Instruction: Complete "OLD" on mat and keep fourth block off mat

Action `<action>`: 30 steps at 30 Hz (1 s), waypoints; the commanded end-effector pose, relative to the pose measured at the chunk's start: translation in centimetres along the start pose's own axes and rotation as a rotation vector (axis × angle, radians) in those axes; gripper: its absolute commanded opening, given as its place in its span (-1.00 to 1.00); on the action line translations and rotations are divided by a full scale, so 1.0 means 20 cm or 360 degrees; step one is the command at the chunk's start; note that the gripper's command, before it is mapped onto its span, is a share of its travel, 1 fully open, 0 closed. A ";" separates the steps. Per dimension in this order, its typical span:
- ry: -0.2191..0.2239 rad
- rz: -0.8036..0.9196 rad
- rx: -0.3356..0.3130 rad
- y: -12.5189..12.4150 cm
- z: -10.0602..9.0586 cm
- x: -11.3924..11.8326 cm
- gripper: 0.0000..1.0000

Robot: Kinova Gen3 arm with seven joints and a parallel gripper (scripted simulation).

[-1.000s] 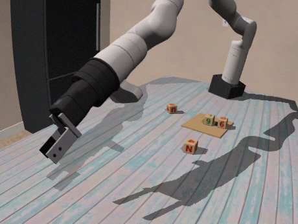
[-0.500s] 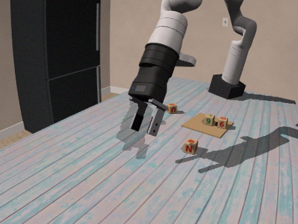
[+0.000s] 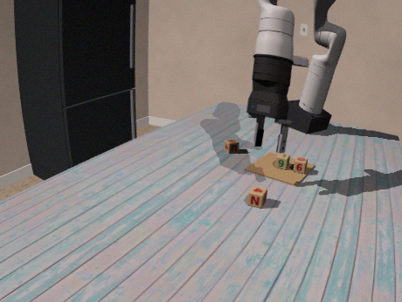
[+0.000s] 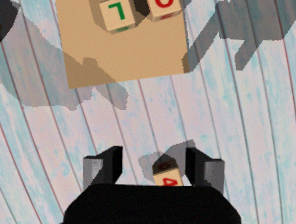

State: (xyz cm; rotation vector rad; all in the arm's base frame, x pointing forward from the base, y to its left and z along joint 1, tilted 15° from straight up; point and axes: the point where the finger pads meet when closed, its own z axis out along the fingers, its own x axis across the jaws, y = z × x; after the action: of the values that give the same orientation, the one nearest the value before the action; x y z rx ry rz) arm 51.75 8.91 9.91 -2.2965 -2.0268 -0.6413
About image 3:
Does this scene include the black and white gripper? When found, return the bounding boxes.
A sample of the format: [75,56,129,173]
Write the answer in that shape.
[246,31,308,153]

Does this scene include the tan block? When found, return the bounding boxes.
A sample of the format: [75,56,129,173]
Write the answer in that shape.
[247,186,267,209]
[293,156,308,174]
[275,153,290,170]
[225,139,239,154]

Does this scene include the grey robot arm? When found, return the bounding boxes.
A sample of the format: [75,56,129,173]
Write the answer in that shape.
[258,0,346,114]

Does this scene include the tan flat mat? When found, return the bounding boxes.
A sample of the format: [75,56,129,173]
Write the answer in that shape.
[245,152,315,186]

